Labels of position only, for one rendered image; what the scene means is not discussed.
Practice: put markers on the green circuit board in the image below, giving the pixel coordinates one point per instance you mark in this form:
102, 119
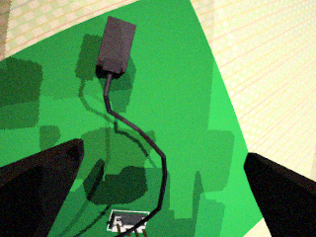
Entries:
172, 90

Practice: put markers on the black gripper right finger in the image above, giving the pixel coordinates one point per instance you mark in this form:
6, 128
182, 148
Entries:
286, 199

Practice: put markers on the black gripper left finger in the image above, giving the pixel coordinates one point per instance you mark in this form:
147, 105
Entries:
33, 189

